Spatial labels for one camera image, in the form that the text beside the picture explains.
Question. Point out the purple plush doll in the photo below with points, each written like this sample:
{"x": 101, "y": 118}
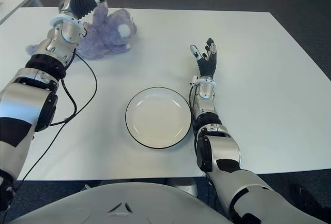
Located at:
{"x": 111, "y": 32}

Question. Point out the metal table clamp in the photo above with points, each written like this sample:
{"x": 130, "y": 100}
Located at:
{"x": 86, "y": 187}

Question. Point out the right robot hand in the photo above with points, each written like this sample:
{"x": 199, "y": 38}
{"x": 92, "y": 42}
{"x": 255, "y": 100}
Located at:
{"x": 208, "y": 65}

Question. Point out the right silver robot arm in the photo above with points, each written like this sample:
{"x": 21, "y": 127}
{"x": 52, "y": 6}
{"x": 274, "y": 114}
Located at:
{"x": 225, "y": 149}

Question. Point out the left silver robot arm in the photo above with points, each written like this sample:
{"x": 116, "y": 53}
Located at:
{"x": 26, "y": 99}

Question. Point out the black shoe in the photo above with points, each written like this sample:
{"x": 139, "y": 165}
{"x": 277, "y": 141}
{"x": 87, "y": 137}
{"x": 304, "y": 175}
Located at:
{"x": 305, "y": 195}

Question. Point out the silver robot torso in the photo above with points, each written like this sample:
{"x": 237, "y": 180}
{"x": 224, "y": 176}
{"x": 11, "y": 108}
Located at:
{"x": 129, "y": 203}

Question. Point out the silver rounded robot base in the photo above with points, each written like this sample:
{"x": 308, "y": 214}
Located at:
{"x": 183, "y": 185}

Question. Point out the white plate with black rim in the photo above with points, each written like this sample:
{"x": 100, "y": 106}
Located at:
{"x": 158, "y": 118}

